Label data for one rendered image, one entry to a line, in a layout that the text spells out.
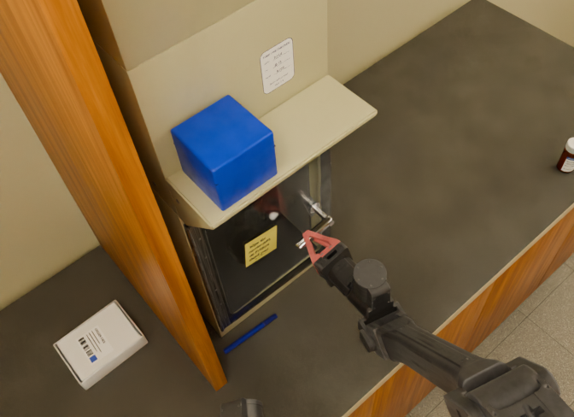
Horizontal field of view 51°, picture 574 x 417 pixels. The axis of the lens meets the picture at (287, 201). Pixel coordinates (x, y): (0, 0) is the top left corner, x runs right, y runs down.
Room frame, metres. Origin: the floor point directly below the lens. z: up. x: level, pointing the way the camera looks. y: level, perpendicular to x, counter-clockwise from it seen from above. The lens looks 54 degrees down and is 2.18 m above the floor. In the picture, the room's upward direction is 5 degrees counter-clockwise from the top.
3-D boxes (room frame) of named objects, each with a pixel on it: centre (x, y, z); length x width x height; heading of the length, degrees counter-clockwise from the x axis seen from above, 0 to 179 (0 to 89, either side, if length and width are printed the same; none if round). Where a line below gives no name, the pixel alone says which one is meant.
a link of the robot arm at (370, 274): (0.46, -0.14, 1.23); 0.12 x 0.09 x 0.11; 20
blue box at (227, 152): (0.55, 0.08, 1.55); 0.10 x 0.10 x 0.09; 36
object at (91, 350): (0.56, 0.43, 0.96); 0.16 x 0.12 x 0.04; 127
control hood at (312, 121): (0.60, 0.01, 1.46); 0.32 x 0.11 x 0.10; 126
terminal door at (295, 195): (0.64, 0.04, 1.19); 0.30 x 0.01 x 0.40; 125
